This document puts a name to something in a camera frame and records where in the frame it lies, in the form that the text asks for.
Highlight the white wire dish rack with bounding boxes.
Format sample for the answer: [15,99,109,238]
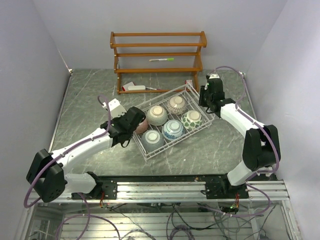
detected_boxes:
[133,84,214,160]

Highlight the teal pattern cream bowl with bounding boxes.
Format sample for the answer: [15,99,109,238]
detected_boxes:
[146,105,168,126]

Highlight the blue floral white bowl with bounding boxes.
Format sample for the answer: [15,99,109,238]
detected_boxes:
[162,119,185,141]

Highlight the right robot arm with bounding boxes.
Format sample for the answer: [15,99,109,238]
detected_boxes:
[198,74,281,198]

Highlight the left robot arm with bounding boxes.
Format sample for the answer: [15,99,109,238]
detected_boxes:
[24,107,146,208]

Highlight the wooden shelf rack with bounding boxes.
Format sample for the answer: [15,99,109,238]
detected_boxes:
[109,31,208,95]

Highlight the red floral pattern bowl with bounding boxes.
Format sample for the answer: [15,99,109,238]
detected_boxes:
[134,119,149,134]

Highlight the red white small box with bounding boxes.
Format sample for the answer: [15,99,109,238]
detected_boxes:
[184,79,194,87]

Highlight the green leaf pattern bowl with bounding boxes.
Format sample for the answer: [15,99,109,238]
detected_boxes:
[180,110,203,131]

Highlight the blue dotted bowl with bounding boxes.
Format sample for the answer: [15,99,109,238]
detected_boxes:
[141,130,165,153]

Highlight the purple pattern cream bowl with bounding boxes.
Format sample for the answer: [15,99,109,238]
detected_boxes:
[167,96,187,115]

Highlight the red white card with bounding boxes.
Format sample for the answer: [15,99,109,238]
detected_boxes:
[121,81,135,91]

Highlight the white rectangular eraser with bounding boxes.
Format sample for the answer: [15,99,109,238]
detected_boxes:
[127,85,146,91]

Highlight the red tipped pen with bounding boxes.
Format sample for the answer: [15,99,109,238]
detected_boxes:
[145,86,161,91]

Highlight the green capped marker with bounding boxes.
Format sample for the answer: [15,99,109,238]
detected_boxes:
[149,58,174,62]

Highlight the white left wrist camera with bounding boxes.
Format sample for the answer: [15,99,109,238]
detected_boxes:
[108,98,127,119]

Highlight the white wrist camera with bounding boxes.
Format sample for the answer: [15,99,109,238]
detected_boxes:
[108,98,127,119]
[206,73,220,80]

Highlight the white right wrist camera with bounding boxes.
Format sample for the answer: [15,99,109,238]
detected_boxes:
[206,73,220,80]

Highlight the aluminium mounting rail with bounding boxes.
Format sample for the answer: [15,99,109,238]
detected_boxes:
[24,179,291,203]

